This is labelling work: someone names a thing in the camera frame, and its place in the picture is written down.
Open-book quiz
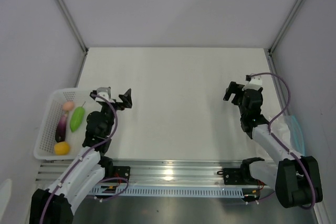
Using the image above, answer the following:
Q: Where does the green toy vegetable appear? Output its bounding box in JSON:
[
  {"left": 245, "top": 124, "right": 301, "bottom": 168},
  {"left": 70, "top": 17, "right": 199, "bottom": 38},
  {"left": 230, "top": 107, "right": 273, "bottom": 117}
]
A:
[{"left": 69, "top": 104, "right": 85, "bottom": 132}]

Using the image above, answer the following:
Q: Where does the clear zip top bag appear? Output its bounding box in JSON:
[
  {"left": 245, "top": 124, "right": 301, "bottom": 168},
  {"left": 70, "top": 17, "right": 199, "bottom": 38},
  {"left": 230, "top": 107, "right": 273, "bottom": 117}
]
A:
[{"left": 253, "top": 115, "right": 306, "bottom": 164}]

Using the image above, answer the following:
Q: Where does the yellow toy lemon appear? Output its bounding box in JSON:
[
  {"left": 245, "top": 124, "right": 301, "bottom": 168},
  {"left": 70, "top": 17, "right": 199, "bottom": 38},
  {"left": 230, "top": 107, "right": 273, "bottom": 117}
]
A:
[{"left": 54, "top": 141, "right": 70, "bottom": 156}]

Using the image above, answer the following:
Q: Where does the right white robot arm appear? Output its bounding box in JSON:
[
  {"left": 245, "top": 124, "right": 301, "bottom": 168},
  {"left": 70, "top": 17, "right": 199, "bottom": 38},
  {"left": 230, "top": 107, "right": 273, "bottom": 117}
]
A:
[{"left": 223, "top": 79, "right": 323, "bottom": 208}]

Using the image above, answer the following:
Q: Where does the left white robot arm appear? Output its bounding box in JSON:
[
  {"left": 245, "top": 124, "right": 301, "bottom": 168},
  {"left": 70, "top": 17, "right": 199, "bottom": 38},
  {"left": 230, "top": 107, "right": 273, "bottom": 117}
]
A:
[{"left": 29, "top": 87, "right": 133, "bottom": 223}]

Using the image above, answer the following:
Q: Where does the peach coloured egg toy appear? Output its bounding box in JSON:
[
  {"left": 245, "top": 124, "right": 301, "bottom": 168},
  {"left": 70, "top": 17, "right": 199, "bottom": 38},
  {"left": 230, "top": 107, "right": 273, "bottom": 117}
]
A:
[{"left": 62, "top": 101, "right": 75, "bottom": 111}]

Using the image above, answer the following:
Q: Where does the purple toy eggplant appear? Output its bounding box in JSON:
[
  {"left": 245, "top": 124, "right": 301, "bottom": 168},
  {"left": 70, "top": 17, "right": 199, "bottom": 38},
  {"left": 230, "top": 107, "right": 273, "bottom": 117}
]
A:
[{"left": 55, "top": 112, "right": 68, "bottom": 143}]

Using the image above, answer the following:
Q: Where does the white perforated plastic basket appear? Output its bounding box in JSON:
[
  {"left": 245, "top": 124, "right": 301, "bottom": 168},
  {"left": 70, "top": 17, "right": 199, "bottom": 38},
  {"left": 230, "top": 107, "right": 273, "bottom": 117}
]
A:
[{"left": 34, "top": 88, "right": 101, "bottom": 161}]

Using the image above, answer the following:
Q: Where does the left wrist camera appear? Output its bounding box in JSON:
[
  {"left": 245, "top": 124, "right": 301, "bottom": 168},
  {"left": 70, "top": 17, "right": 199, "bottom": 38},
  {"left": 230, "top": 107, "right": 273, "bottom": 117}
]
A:
[{"left": 90, "top": 87, "right": 114, "bottom": 103}]

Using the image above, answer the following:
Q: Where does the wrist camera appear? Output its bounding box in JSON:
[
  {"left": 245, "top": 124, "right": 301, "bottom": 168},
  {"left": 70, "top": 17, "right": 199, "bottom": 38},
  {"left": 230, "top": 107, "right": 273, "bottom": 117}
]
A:
[
  {"left": 242, "top": 74, "right": 262, "bottom": 91},
  {"left": 90, "top": 87, "right": 114, "bottom": 103}
]

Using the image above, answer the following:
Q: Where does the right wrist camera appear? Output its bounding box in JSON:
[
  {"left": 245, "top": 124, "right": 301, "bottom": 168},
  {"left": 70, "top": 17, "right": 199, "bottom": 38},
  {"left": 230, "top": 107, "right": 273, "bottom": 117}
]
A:
[{"left": 242, "top": 74, "right": 262, "bottom": 91}]

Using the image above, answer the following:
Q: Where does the right aluminium frame post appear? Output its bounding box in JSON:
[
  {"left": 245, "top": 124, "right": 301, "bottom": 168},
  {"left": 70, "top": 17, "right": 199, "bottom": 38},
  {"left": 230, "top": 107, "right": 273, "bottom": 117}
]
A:
[{"left": 267, "top": 0, "right": 322, "bottom": 53}]

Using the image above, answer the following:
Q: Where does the aluminium frame post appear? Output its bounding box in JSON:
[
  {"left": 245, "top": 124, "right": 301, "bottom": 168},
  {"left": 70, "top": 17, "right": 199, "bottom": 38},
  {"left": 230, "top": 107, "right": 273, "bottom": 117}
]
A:
[
  {"left": 54, "top": 0, "right": 88, "bottom": 54},
  {"left": 267, "top": 0, "right": 322, "bottom": 53}
]

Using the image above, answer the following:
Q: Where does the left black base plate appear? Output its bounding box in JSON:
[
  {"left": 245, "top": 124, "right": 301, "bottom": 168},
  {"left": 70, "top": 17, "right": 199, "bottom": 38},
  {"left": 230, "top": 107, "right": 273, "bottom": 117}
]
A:
[{"left": 104, "top": 166, "right": 131, "bottom": 184}]

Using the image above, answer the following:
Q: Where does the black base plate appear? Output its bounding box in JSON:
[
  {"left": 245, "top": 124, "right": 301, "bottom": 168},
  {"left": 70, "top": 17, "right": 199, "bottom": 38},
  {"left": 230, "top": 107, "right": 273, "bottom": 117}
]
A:
[
  {"left": 104, "top": 166, "right": 131, "bottom": 184},
  {"left": 216, "top": 168, "right": 261, "bottom": 186}
]

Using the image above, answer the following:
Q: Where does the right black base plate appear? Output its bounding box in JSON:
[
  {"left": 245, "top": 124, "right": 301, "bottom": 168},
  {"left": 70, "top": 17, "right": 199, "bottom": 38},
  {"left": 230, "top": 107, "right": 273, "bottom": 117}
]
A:
[{"left": 216, "top": 168, "right": 261, "bottom": 186}]

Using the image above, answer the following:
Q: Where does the white slotted cable duct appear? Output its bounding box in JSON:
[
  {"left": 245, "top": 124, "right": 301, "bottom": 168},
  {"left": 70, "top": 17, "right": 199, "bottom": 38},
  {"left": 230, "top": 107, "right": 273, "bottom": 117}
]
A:
[{"left": 89, "top": 185, "right": 244, "bottom": 198}]

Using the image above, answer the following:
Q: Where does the aluminium mounting rail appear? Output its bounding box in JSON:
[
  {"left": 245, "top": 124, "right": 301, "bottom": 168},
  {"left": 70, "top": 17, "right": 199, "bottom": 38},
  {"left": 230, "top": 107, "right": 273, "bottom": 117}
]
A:
[{"left": 35, "top": 159, "right": 258, "bottom": 188}]

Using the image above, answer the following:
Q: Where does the left aluminium frame post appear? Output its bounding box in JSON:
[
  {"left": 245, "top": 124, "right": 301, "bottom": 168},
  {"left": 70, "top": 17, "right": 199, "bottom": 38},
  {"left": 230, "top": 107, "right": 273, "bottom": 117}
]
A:
[{"left": 54, "top": 0, "right": 88, "bottom": 54}]

